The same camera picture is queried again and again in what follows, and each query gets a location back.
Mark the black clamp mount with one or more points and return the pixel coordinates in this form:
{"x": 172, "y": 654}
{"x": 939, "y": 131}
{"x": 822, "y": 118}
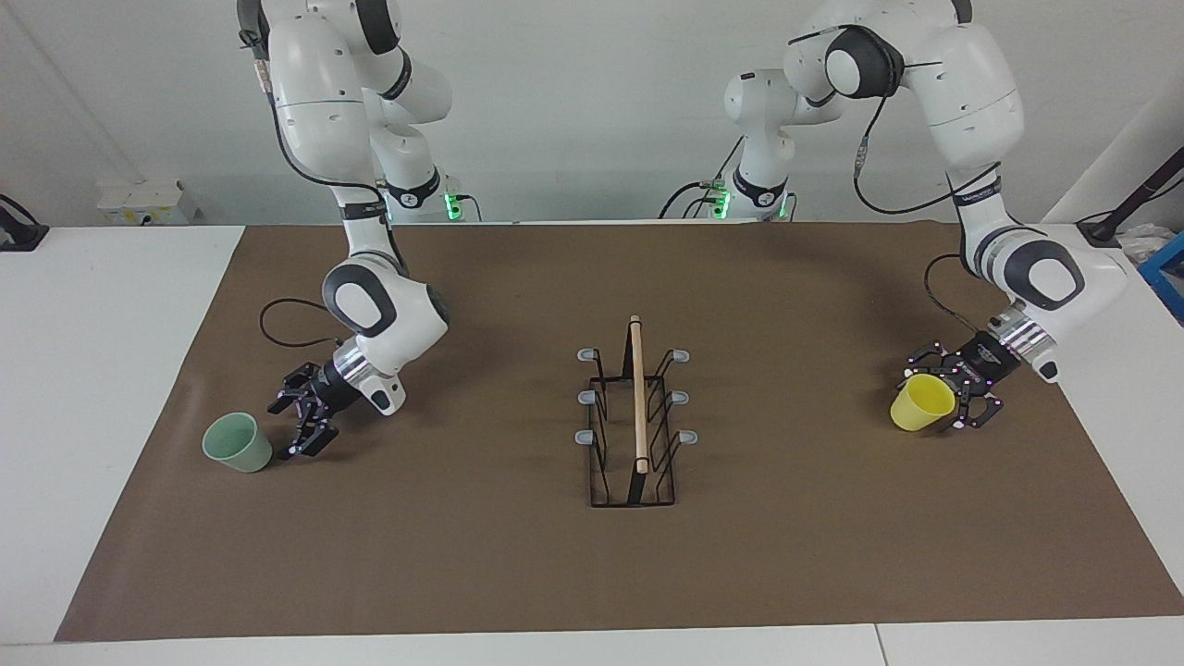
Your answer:
{"x": 23, "y": 236}

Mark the white socket box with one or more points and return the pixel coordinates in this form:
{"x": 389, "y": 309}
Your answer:
{"x": 139, "y": 203}

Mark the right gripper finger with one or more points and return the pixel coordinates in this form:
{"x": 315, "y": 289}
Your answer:
{"x": 314, "y": 435}
{"x": 294, "y": 393}

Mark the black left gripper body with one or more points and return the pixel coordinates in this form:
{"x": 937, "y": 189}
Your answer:
{"x": 985, "y": 363}

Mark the crumpled clear plastic bag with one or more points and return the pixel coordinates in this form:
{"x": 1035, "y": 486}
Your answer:
{"x": 1145, "y": 244}

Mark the blue box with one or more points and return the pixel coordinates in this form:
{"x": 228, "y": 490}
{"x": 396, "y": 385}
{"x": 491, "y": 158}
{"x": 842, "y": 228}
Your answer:
{"x": 1167, "y": 277}

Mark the black camera stand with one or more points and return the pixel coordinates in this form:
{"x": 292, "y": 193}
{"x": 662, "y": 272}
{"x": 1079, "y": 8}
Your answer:
{"x": 1147, "y": 190}

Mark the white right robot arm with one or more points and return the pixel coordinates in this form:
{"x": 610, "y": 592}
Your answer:
{"x": 324, "y": 120}

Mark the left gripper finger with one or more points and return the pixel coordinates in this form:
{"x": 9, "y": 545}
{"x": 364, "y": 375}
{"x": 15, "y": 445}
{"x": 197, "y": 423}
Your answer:
{"x": 980, "y": 412}
{"x": 934, "y": 356}

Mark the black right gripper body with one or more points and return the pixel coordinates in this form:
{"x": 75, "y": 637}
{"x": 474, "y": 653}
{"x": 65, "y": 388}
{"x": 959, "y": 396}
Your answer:
{"x": 335, "y": 390}

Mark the yellow plastic cup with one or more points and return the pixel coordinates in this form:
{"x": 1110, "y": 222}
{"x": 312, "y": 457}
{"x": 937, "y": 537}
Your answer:
{"x": 916, "y": 412}

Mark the brown table mat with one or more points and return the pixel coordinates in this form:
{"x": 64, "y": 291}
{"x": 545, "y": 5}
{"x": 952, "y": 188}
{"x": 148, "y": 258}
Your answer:
{"x": 416, "y": 555}

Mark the pale green plastic cup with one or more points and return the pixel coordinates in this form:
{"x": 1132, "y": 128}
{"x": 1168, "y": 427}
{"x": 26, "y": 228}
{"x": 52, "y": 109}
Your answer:
{"x": 242, "y": 453}

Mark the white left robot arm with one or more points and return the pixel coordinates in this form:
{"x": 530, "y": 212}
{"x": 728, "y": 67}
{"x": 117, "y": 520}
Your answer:
{"x": 971, "y": 83}

